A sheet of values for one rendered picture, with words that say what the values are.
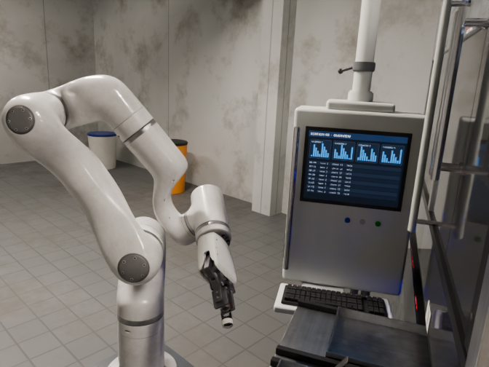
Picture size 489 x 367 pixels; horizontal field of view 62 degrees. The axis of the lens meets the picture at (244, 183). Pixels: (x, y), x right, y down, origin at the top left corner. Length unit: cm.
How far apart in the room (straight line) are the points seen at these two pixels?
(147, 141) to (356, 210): 102
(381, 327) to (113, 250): 91
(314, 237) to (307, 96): 329
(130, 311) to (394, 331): 85
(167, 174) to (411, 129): 102
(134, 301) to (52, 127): 45
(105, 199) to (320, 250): 105
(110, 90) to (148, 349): 64
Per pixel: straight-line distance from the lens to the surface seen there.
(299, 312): 149
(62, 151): 97
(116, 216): 99
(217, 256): 89
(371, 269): 182
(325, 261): 180
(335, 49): 474
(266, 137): 499
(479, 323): 76
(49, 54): 847
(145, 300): 108
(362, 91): 170
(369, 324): 149
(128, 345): 115
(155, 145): 95
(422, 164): 142
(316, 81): 484
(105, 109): 96
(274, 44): 493
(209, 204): 100
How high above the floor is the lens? 165
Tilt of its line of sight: 14 degrees down
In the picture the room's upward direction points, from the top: 3 degrees clockwise
